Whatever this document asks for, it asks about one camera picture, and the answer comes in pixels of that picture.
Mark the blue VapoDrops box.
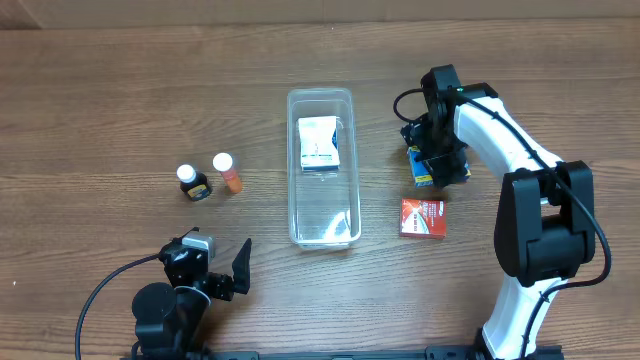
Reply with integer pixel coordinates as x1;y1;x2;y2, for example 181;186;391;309
407;146;471;188

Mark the red medicine box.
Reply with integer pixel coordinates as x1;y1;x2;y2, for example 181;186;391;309
399;198;447;239

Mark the dark brown syrup bottle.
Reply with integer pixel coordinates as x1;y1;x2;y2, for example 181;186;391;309
176;164;212;201

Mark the white medicine box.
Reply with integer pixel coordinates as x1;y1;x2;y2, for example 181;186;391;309
298;116;340;171

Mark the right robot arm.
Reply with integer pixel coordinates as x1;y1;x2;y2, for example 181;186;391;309
401;65;601;359

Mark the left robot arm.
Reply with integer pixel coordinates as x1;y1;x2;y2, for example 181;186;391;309
131;227;252;359

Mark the clear plastic container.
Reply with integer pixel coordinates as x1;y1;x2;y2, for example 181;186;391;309
287;88;361;249

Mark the orange pill bottle white cap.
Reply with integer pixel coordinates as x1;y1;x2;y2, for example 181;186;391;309
212;152;243;193

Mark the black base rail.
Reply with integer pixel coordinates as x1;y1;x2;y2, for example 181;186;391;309
122;344;566;360

